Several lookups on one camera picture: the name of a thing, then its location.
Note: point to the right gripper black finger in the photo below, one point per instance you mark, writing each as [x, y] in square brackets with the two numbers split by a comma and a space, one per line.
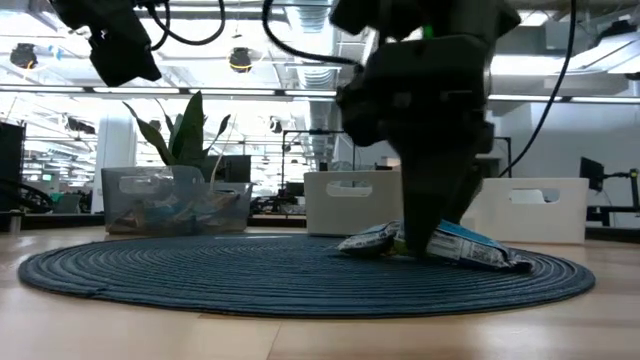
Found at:
[472, 192]
[430, 200]

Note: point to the blue white green granola bar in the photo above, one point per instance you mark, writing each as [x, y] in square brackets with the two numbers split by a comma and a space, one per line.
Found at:
[465, 245]

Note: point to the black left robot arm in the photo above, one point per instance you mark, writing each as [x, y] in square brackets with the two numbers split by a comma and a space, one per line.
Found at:
[85, 12]

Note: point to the black monitor on arm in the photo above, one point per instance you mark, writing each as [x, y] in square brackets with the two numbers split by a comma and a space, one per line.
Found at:
[591, 172]

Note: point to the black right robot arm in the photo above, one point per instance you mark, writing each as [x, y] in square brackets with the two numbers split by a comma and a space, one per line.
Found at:
[475, 15]

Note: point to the white plastic bin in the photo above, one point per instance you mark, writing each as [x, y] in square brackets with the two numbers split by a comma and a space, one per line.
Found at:
[565, 220]
[320, 215]

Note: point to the green snake plant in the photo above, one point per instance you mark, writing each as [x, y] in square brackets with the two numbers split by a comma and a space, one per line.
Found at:
[187, 135]

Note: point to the LED light bar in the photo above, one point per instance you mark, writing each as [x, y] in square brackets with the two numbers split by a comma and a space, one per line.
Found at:
[225, 92]

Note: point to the black cabinet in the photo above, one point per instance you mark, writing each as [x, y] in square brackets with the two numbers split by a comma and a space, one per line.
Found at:
[11, 165]

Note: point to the clear grey plastic bin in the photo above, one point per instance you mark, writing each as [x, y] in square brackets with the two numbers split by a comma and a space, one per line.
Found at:
[150, 215]

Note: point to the dark blue round woven mat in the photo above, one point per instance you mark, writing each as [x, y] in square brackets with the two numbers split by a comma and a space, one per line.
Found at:
[200, 275]

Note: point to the silver ventilation duct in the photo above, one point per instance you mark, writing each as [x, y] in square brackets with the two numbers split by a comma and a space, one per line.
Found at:
[315, 80]

